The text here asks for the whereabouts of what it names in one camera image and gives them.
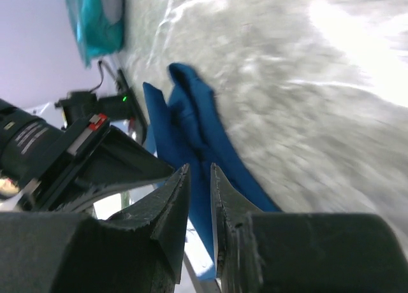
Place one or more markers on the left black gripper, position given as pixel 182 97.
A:
pixel 88 162

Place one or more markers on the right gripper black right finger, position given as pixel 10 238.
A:
pixel 258 251

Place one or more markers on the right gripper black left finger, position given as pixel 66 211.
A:
pixel 138 249

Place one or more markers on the dark blue t shirt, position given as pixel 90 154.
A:
pixel 186 129

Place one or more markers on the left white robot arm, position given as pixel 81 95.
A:
pixel 24 139

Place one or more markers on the black base beam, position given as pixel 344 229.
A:
pixel 137 120

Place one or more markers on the teal t shirt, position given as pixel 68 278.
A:
pixel 95 28

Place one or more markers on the clear blue plastic basket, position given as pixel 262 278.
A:
pixel 95 25

